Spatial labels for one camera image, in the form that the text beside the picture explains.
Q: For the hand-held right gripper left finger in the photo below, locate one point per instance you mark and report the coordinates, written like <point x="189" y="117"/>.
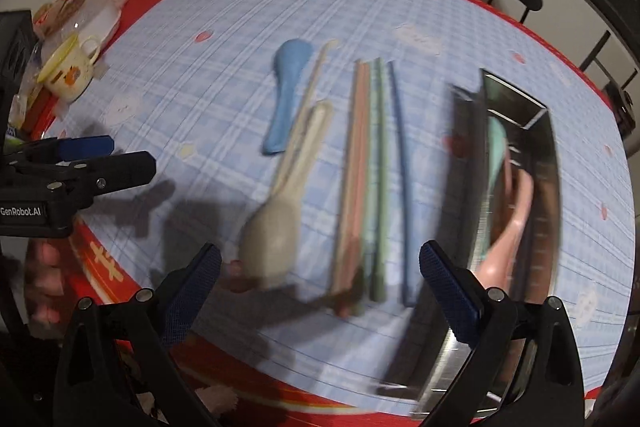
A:
<point x="197" y="287"/>

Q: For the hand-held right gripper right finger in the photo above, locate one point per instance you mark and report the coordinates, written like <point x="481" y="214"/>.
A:
<point x="450" y="292"/>

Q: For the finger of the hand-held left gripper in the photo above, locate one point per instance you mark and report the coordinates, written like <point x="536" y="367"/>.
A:
<point x="120" y="172"/>
<point x="85" y="147"/>

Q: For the pink spoon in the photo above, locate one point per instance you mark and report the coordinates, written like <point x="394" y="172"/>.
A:
<point x="505" y="242"/>

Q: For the stainless steel utensil tray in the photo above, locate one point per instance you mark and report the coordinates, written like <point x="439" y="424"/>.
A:
<point x="467" y="207"/>

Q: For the beige spoon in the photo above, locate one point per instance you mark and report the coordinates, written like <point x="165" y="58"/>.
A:
<point x="270" y="232"/>

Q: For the blue chopstick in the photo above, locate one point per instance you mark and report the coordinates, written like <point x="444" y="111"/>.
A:
<point x="400" y="182"/>

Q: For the pink chopstick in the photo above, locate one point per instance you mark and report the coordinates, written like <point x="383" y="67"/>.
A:
<point x="346" y="187"/>
<point x="360" y="157"/>

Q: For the green spoon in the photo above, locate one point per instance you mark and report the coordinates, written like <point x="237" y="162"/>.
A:
<point x="495" y="147"/>

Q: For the blue spoon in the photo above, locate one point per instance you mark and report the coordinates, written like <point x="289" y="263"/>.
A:
<point x="290" y="77"/>

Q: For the beige chopstick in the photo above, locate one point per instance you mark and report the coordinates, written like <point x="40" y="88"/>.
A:
<point x="315" y="87"/>

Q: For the person's left hand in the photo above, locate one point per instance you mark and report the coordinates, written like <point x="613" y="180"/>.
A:
<point x="47" y="279"/>

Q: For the yellow rim white mug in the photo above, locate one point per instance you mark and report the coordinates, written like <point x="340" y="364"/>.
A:
<point x="67" y="77"/>

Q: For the blue plaid table mat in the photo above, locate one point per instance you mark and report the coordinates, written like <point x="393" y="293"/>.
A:
<point x="225" y="107"/>

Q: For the red label snack jar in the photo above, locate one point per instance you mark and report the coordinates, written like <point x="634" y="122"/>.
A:
<point x="62" y="7"/>

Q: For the black metal chair frame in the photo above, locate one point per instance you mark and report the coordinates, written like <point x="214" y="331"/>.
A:
<point x="597" y="52"/>

